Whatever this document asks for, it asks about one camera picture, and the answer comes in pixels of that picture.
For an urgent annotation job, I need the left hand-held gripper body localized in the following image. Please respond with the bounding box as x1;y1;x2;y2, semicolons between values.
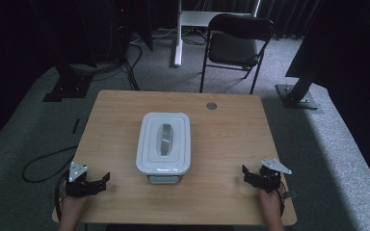
65;161;92;198

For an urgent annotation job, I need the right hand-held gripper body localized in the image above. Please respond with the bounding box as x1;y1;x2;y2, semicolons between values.
258;157;293;193

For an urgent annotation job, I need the white storage box lid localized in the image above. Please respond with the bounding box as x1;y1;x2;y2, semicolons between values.
135;111;193;176

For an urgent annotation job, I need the translucent brown storage box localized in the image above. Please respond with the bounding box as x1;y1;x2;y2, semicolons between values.
145;172;183;185

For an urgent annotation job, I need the person's left hand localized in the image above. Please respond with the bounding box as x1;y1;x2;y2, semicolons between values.
59;193;90;224

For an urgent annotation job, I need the person's right hand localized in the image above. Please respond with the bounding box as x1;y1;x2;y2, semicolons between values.
258;187;285;223

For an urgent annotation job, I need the small black floor strip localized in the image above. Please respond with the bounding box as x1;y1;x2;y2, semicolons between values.
71;117;81;135

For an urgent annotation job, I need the black stand with bolted base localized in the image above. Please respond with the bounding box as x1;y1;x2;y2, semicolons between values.
275;62;320;111

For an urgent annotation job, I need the black stand with flat base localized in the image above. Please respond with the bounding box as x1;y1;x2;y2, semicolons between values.
42;59;94;103

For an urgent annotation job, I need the black folding chair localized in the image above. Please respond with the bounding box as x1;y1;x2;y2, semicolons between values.
198;13;276;95

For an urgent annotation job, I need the dark pleated curtain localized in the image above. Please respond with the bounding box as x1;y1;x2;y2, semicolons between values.
257;0;323;40

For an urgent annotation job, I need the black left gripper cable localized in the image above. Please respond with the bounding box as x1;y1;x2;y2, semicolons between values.
54;173;70;214

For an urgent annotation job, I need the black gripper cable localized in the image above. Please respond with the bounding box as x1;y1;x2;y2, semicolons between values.
54;173;70;214
275;179;287;218

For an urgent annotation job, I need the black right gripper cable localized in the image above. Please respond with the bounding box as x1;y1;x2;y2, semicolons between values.
275;179;287;218

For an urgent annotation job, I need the black looped floor cable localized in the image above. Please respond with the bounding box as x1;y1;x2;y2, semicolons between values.
21;145;79;184

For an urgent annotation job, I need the bundle of black floor cables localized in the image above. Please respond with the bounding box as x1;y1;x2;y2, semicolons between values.
70;39;144;91

